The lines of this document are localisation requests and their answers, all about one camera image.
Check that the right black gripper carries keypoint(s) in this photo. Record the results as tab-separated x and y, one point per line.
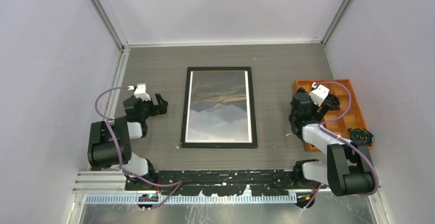
319	116

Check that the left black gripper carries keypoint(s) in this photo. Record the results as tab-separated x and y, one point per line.
160	108

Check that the wooden picture frame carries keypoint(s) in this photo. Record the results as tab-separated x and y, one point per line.
219	107

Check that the landscape photo print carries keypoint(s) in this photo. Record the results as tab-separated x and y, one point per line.
219	107

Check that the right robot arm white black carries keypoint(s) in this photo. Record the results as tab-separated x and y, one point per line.
349	169

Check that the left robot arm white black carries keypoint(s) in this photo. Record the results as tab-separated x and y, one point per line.
110	146

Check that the orange compartment tray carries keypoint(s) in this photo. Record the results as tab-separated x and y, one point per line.
349	116

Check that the blue yellow rolled tie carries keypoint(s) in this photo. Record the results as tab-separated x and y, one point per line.
361	134

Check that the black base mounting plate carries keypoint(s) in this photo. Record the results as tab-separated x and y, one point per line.
261	182

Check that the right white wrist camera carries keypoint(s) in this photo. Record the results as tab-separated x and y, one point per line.
318	93

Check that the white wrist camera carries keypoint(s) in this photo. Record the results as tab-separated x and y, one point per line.
139	91
318	93

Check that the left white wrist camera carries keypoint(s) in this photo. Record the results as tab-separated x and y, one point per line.
139	91

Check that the aluminium front rail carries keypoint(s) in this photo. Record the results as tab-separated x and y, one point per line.
108	187

